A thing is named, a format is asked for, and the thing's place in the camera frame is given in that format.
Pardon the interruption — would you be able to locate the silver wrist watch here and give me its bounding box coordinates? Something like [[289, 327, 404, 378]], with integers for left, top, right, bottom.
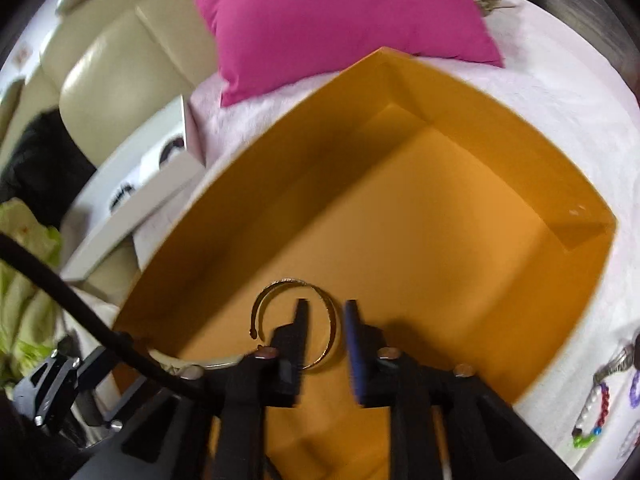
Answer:
[[593, 336, 639, 385]]

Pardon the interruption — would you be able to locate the white flat box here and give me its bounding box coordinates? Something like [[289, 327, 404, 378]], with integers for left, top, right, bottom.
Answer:
[[61, 96, 205, 282]]

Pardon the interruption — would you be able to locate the black bag on sofa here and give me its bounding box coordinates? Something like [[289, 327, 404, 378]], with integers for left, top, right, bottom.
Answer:
[[1, 108, 96, 229]]

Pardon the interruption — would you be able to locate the green yellow cloth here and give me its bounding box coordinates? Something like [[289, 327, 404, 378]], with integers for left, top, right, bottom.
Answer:
[[1, 198, 62, 391]]

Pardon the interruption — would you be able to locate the multicolour bead bracelet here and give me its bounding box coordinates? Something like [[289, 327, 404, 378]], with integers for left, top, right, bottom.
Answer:
[[570, 381, 612, 450]]

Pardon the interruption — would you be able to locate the black cable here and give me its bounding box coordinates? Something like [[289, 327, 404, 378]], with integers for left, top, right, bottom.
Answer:
[[0, 231, 202, 401]]

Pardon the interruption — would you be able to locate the metal bangle ring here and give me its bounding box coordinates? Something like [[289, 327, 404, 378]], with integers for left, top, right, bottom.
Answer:
[[248, 277, 343, 372]]

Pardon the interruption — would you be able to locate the beige leather sofa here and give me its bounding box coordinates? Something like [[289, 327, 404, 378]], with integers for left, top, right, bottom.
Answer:
[[1, 0, 217, 305]]

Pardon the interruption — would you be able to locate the magenta pillow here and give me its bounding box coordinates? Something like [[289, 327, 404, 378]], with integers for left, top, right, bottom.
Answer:
[[194, 0, 503, 106]]

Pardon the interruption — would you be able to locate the orange cardboard box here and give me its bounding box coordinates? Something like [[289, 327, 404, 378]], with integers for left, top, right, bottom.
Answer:
[[112, 45, 618, 480]]

